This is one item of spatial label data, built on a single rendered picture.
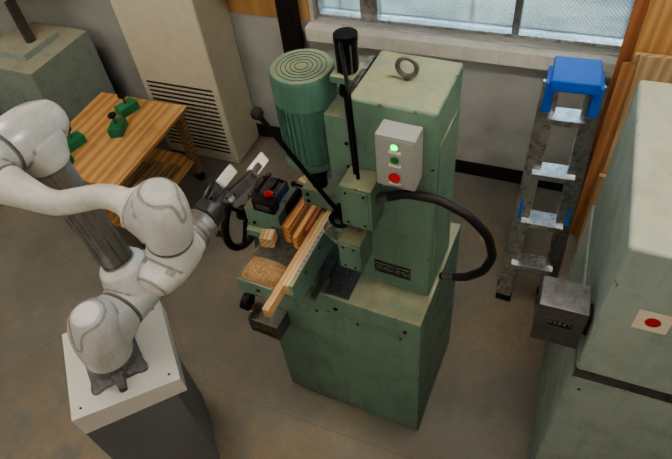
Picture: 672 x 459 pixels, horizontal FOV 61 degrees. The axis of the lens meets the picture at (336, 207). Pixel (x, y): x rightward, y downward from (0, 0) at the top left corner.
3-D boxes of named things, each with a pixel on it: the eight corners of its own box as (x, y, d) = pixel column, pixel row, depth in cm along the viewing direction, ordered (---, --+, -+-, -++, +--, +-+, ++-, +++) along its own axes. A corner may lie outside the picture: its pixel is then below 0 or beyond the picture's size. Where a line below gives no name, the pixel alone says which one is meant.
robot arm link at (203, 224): (213, 248, 132) (227, 229, 135) (186, 220, 128) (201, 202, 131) (192, 252, 138) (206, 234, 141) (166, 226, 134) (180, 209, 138)
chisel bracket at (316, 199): (313, 191, 190) (310, 173, 184) (352, 202, 185) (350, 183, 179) (304, 207, 186) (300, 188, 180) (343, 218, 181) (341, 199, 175)
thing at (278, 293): (339, 192, 201) (338, 184, 198) (344, 193, 200) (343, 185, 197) (264, 316, 169) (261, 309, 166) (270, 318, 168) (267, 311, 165)
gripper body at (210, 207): (204, 233, 141) (224, 207, 146) (223, 228, 135) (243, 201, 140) (183, 212, 138) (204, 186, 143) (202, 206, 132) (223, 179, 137)
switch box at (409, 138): (385, 167, 146) (383, 118, 135) (422, 176, 143) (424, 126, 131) (376, 183, 143) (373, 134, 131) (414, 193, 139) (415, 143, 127)
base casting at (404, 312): (317, 201, 225) (314, 185, 219) (459, 239, 206) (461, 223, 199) (261, 289, 199) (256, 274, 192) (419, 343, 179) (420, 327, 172)
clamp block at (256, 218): (268, 196, 207) (264, 178, 200) (301, 205, 202) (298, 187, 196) (248, 225, 198) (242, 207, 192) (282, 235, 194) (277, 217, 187)
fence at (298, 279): (365, 167, 208) (364, 156, 204) (369, 168, 208) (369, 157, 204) (290, 296, 173) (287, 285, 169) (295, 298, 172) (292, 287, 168)
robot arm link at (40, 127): (114, 321, 191) (153, 272, 205) (150, 329, 183) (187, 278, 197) (-38, 131, 143) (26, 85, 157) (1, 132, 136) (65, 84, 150)
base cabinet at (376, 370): (333, 301, 277) (316, 200, 226) (449, 339, 257) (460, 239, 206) (291, 382, 250) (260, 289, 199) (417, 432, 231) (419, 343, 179)
